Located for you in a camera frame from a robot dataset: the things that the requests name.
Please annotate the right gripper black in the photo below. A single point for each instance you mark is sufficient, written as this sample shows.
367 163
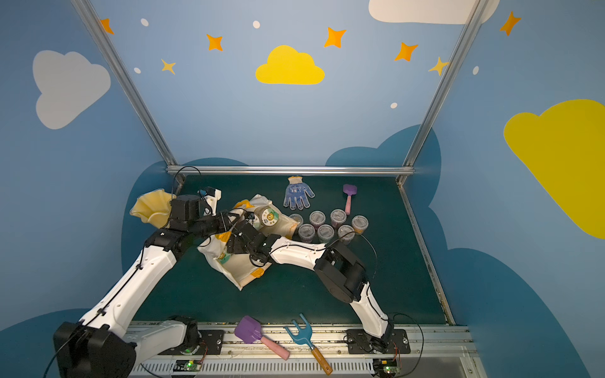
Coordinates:
240 235

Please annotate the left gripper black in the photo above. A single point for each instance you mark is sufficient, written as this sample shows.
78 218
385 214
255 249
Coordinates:
227 222

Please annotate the white canvas bag yellow handles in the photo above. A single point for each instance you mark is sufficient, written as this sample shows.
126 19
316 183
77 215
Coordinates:
240 270

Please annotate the sunflower label seed can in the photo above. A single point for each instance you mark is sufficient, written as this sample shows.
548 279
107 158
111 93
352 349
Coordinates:
266 217

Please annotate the seed jar purple seeds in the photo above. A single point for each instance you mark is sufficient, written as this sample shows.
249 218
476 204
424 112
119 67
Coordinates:
317 219

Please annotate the seed jar pink seeds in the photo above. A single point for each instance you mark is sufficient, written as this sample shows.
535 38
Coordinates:
338 217

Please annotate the seed jar clear lid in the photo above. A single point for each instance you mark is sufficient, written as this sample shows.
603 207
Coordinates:
360 224

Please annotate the seed jar brown seeds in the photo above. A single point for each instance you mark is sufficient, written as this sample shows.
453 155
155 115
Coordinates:
298 218

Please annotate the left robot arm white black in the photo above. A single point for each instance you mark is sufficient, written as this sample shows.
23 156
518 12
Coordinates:
98 344

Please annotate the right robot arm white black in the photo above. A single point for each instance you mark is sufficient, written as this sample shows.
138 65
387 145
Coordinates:
339 269

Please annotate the yellow ruffled vase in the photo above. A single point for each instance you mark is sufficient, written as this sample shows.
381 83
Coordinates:
153 208

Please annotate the blue white work glove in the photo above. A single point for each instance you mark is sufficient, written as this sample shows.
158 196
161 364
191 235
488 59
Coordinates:
298 194

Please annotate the left circuit board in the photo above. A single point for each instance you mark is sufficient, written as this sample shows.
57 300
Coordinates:
187 366

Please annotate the circuit board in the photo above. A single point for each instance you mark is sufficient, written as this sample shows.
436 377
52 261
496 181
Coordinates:
187 366
385 368

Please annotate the right circuit board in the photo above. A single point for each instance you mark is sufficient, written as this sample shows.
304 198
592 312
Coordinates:
385 368

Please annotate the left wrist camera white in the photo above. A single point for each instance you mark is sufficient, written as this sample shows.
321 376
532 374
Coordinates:
211 197

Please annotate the aluminium back rail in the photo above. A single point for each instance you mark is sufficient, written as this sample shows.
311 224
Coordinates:
290 170

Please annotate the large purple shovel pink handle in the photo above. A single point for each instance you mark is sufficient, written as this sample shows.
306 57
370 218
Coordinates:
249 331

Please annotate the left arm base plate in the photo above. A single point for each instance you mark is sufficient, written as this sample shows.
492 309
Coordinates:
209 343

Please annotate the teal garden fork wooden handle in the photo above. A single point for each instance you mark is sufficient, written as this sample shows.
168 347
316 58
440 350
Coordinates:
303 336

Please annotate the small purple shovel pink handle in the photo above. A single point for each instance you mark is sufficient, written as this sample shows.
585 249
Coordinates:
350 191

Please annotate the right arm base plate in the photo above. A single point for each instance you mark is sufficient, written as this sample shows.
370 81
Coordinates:
359 342

